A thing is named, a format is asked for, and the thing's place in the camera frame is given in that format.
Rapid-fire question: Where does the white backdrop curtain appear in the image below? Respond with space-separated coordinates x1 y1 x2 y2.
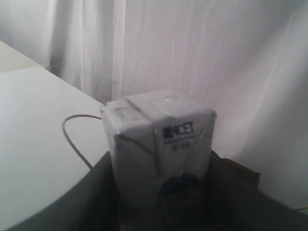
0 0 308 207

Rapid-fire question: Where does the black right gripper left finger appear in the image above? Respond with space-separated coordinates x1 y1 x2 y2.
10 152 120 231

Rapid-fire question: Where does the small blue white packet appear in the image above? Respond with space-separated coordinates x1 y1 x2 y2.
100 90 217 217

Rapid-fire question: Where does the brown paper bag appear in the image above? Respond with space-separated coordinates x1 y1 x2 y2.
62 115 308 231

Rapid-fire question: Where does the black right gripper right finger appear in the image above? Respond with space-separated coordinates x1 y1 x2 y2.
205 152 308 231

